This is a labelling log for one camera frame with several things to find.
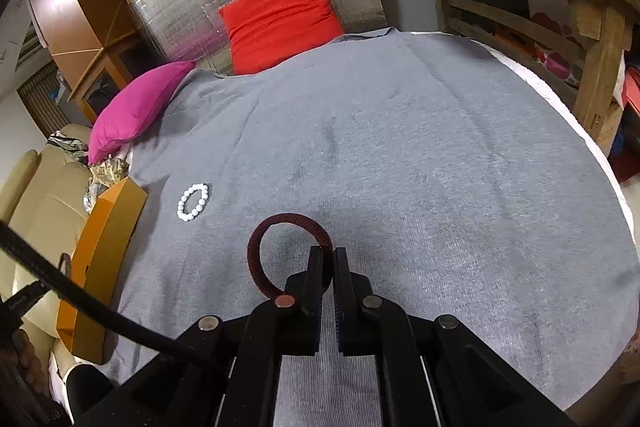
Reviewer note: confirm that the wooden table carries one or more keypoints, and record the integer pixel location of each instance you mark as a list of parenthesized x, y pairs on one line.
[(590, 7)]

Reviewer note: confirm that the coral red bag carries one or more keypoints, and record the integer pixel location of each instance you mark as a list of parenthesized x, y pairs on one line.
[(631, 122)]

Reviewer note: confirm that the red pillow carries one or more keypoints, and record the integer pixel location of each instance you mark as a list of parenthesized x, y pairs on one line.
[(280, 22)]

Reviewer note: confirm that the person's left hand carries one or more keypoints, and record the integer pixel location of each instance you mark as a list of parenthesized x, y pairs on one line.
[(30, 362)]

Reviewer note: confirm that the wooden cabinet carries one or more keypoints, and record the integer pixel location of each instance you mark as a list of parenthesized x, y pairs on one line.
[(85, 7)]

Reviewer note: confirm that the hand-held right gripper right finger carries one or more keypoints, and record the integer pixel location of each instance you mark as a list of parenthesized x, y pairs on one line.
[(344, 292)]

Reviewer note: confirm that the beige sofa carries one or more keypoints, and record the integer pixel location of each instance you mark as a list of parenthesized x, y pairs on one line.
[(40, 207)]

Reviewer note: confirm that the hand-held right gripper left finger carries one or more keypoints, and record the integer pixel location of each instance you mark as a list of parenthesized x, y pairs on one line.
[(314, 292)]

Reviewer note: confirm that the magenta pillow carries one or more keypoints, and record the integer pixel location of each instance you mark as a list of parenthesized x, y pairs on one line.
[(140, 107)]

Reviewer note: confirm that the patterned cloth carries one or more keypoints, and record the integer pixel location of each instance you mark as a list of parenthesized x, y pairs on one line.
[(105, 174)]

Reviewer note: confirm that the red flower print box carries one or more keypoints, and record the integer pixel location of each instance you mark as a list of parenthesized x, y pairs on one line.
[(550, 37)]

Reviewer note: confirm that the orange box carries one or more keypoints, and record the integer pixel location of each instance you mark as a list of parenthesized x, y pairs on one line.
[(95, 267)]

